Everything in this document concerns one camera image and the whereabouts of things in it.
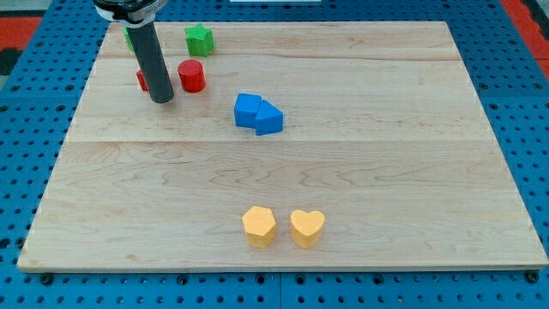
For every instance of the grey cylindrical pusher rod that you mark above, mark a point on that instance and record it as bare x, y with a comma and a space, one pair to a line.
149, 56

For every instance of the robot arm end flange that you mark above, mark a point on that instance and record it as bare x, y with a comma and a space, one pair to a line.
132, 11

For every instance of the wooden board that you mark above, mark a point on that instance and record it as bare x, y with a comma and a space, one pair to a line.
383, 133

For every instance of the blue triangular block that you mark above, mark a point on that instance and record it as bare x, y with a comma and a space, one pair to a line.
269, 119

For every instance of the blue cube block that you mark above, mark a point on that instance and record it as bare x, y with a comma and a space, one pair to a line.
245, 109

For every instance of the yellow hexagon block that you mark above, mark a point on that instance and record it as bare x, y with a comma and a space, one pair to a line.
259, 226

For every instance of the yellow heart block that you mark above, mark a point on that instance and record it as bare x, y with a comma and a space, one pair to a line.
306, 228

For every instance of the red cylinder block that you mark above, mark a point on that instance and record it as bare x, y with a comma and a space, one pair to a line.
192, 76

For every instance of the green star block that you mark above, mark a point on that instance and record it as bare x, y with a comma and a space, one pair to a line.
199, 40

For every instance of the green block behind rod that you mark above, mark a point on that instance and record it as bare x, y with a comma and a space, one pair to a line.
127, 39

